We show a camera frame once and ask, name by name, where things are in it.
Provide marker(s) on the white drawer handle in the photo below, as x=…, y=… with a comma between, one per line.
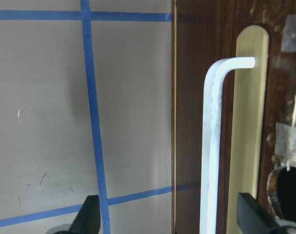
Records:
x=211, y=136

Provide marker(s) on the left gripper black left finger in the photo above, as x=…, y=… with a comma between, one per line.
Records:
x=88, y=218

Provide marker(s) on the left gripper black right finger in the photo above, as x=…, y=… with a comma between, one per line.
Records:
x=252, y=218

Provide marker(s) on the dark wooden drawer cabinet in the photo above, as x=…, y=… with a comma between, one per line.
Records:
x=203, y=32

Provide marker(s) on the light wood drawer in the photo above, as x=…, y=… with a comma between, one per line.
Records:
x=248, y=108

